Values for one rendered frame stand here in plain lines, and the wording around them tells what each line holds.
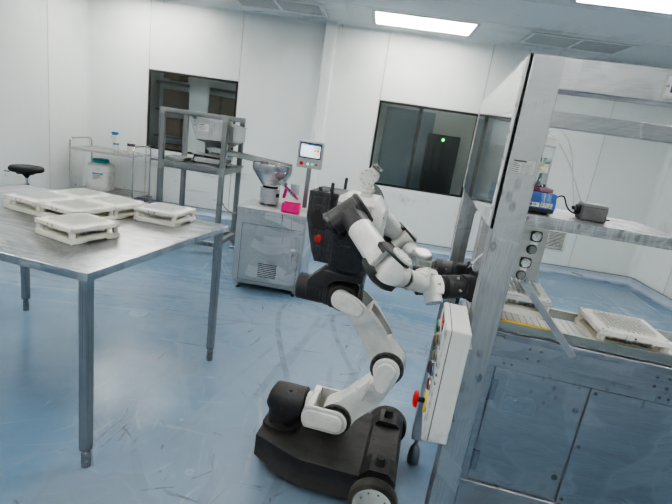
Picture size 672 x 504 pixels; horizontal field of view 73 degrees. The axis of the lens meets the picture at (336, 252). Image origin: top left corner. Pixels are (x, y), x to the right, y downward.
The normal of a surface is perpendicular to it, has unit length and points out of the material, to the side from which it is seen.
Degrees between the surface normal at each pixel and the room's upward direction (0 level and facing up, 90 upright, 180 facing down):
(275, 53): 90
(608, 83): 90
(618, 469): 90
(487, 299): 90
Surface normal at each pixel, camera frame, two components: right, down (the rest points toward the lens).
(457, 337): -0.19, 0.22
